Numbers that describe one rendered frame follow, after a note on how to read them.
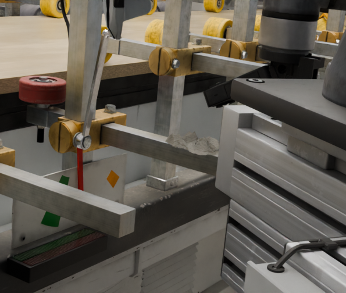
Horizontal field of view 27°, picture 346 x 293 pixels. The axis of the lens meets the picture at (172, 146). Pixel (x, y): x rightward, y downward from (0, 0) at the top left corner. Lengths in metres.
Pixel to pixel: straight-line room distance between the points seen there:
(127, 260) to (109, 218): 0.54
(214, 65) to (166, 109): 0.12
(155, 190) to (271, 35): 0.51
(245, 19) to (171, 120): 0.30
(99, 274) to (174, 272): 0.70
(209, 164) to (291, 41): 0.23
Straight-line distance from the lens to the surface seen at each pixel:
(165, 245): 1.50
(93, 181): 1.20
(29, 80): 1.26
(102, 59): 1.06
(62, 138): 1.14
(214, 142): 1.09
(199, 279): 2.17
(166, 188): 1.38
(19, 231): 1.10
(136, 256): 1.42
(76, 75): 1.14
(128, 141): 1.15
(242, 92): 0.64
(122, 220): 0.86
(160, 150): 1.11
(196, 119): 1.85
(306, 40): 0.97
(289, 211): 0.66
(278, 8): 0.96
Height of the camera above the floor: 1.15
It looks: 15 degrees down
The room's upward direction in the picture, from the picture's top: 5 degrees clockwise
